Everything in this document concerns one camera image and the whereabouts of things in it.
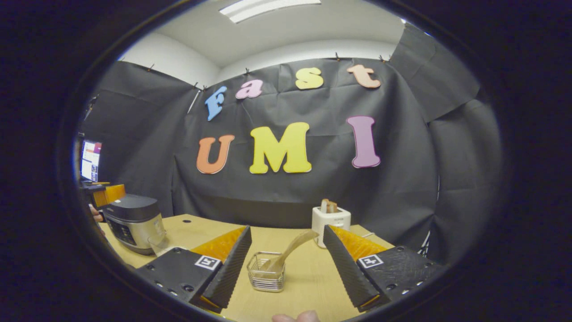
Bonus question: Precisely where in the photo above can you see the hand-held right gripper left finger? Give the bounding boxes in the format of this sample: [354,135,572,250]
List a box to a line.
[134,225,253,314]

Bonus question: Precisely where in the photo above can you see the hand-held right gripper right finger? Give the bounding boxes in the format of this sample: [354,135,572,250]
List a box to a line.
[323,225,447,314]

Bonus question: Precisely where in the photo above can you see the black silver rice cooker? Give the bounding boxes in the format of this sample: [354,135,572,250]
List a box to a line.
[103,194,167,255]

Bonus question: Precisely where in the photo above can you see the wooden spoon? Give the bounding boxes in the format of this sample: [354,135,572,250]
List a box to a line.
[261,230,320,272]

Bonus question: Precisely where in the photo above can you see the computer monitor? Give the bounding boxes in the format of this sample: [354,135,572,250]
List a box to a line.
[80,140,103,183]

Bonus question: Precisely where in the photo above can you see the white toaster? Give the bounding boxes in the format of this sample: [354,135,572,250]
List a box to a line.
[311,206,352,249]

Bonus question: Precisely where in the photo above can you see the clear plastic container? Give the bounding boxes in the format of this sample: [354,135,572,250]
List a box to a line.
[147,236,188,258]

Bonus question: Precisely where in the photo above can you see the black backdrop cloth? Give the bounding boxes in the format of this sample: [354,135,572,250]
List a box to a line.
[78,22,503,269]

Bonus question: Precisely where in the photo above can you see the ceiling light panel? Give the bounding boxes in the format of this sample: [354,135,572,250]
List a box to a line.
[219,0,322,24]

